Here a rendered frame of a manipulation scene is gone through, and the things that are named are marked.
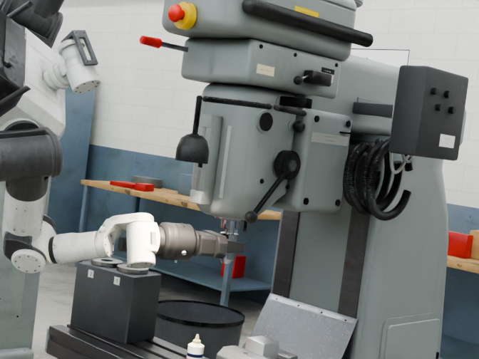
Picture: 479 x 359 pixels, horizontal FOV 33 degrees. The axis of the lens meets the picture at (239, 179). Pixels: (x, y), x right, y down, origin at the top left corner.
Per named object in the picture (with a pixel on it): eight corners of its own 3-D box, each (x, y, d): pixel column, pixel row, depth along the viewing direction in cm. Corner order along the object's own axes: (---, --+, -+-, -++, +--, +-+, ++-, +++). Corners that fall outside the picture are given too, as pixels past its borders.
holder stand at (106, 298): (125, 344, 224) (134, 272, 223) (69, 325, 236) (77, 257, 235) (154, 338, 234) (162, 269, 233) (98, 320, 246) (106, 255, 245)
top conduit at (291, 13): (251, 12, 174) (254, -4, 174) (237, 13, 177) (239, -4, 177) (373, 47, 206) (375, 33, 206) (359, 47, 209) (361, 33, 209)
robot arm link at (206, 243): (230, 229, 195) (184, 226, 189) (225, 269, 195) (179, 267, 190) (208, 221, 206) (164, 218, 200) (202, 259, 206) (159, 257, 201)
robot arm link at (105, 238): (148, 210, 189) (93, 217, 192) (150, 248, 187) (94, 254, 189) (157, 217, 195) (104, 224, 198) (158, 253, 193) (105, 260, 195)
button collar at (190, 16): (189, 28, 180) (192, 1, 180) (171, 28, 184) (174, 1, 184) (195, 30, 181) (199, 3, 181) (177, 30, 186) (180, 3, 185)
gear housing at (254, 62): (249, 82, 182) (254, 38, 182) (177, 77, 199) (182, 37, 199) (339, 100, 207) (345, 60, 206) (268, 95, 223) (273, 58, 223)
